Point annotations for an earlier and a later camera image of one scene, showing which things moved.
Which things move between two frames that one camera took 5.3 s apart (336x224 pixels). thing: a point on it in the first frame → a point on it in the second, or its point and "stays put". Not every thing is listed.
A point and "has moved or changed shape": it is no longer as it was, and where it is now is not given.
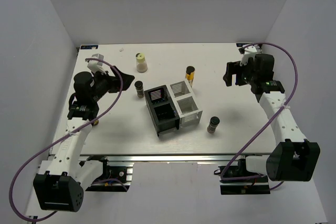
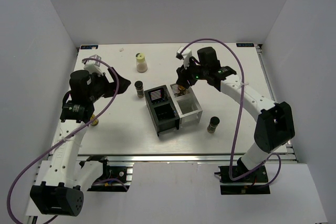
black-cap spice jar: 214,121 stays put
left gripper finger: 117,87 stays put
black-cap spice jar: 138,85 stays put
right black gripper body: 248,74 → 192,73
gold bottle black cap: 190,71 has moved or changed shape
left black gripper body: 103,84 stays put
